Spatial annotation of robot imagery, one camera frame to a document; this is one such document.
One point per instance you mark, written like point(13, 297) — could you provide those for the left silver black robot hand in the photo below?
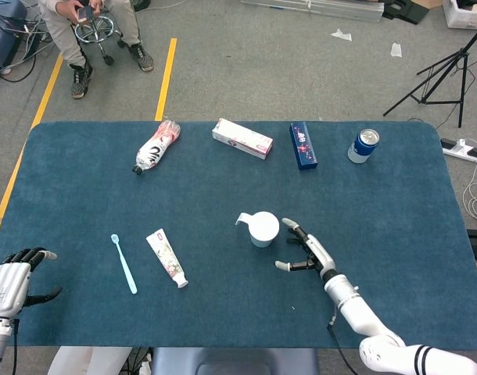
point(8, 285)

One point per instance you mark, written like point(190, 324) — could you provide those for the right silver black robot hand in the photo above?
point(320, 256)

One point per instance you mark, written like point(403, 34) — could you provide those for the light blue toothbrush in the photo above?
point(123, 261)

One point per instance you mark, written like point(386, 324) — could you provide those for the white floral toothpaste tube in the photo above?
point(164, 254)

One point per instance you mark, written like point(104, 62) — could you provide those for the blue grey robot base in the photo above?
point(230, 359)

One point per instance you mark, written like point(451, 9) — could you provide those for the dark blue carton box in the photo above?
point(303, 146)

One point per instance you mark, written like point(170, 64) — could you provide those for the white pink toothpaste box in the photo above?
point(242, 138)

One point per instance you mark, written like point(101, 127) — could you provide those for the white plastic bin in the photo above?
point(457, 17)

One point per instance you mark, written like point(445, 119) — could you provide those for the blue table mat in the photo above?
point(379, 195)

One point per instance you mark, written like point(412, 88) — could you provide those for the white robot body cover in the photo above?
point(86, 361)

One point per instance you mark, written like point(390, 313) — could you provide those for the blue white drink can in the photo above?
point(361, 150)

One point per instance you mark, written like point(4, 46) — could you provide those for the white power strip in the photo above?
point(457, 148)

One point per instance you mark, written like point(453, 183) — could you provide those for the yellow floor tape strip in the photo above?
point(166, 78)
point(47, 93)

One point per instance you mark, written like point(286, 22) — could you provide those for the plastic bottle with black cap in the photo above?
point(154, 150)

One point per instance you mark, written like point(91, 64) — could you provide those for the black tripod stand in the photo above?
point(462, 90)

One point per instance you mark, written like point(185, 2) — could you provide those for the white paper scrap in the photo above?
point(342, 35)
point(396, 50)

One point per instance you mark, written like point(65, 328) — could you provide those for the dark blue machine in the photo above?
point(0, 43)

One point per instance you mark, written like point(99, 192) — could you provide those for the aluminium profile beams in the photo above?
point(340, 9)

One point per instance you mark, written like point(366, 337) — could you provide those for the chrome wheeled stool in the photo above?
point(108, 59)

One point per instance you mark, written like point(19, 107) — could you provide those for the seated person in beige clothes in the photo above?
point(58, 31)

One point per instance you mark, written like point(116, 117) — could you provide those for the smartphone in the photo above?
point(83, 13)

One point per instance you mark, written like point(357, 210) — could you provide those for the black bracket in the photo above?
point(402, 11)

